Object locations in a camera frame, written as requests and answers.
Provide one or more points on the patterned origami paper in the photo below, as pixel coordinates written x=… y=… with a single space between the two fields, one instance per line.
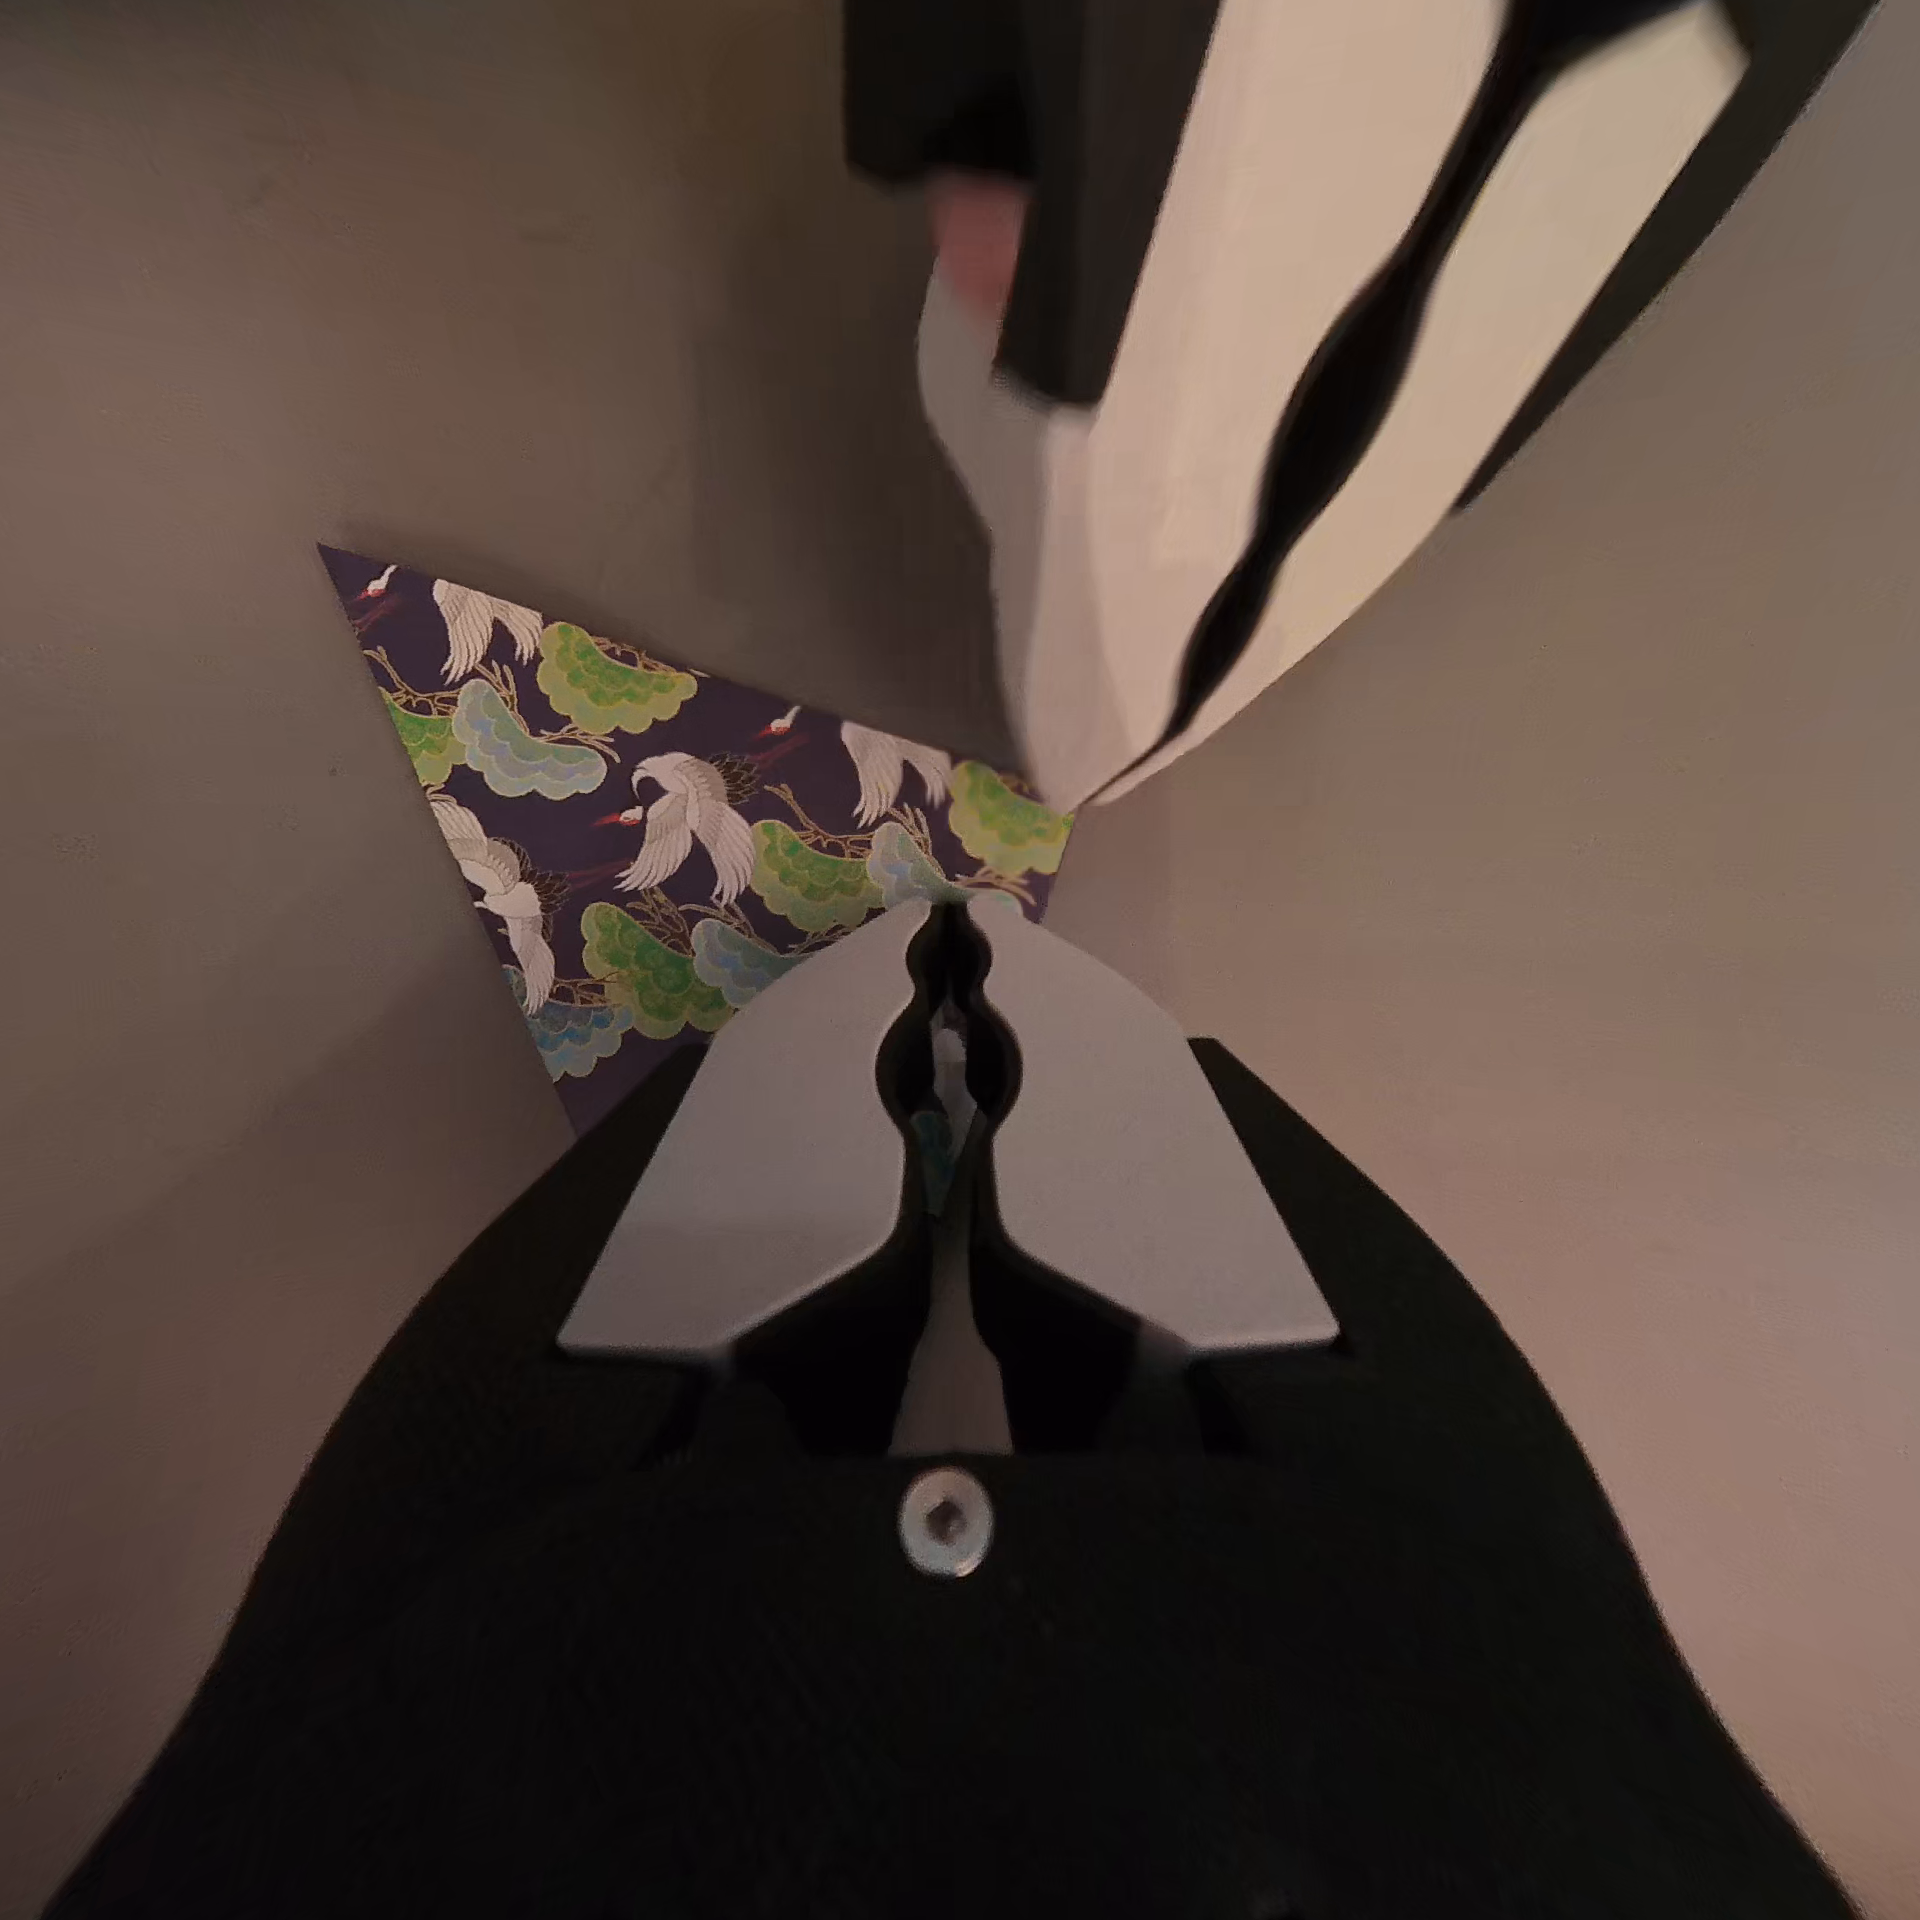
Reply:
x=675 y=781

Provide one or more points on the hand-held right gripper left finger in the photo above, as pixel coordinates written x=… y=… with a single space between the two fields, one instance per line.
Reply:
x=750 y=1184

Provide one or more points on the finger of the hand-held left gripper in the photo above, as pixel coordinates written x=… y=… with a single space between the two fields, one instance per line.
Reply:
x=1200 y=375
x=1469 y=329

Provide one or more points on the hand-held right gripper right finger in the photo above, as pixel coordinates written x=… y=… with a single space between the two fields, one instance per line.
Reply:
x=1141 y=1184

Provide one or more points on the person's left hand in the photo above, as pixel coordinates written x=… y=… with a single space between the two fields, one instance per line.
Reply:
x=978 y=239

